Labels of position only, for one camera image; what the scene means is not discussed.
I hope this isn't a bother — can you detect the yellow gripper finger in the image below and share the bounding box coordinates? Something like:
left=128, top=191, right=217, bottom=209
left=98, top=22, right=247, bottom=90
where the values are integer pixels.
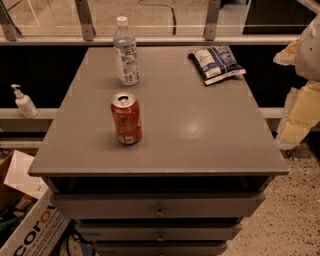
left=275, top=81, right=320, bottom=150
left=273, top=39, right=298, bottom=66

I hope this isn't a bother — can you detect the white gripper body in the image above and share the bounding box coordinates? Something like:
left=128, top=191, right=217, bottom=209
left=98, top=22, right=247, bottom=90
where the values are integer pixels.
left=295, top=13, right=320, bottom=81

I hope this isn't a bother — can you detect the clear plastic water bottle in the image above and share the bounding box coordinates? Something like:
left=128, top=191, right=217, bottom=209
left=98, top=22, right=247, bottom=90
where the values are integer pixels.
left=113, top=16, right=139, bottom=86

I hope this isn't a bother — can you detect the white pump dispenser bottle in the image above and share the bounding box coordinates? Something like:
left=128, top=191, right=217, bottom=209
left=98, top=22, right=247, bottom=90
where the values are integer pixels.
left=11, top=84, right=38, bottom=118

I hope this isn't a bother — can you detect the blue white chip bag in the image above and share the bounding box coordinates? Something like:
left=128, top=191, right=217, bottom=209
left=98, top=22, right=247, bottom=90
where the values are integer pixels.
left=188, top=46, right=246, bottom=86

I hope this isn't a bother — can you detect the grey drawer cabinet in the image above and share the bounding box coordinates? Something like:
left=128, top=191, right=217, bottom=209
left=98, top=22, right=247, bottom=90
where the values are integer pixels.
left=30, top=47, right=288, bottom=256

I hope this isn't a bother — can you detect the orange soda can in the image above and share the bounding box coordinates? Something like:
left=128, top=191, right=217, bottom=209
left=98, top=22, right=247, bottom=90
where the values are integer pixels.
left=111, top=92, right=142, bottom=145

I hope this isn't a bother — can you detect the white cardboard box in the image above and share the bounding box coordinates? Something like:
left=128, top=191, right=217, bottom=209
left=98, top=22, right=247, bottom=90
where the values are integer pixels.
left=0, top=150, right=69, bottom=256

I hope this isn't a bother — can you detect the black floor cable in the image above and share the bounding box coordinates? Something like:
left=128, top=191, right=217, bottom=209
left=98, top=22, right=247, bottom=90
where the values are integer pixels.
left=137, top=0, right=178, bottom=36

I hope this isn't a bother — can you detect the metal railing frame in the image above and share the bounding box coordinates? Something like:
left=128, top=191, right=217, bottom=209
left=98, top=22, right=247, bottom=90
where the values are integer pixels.
left=0, top=0, right=319, bottom=46

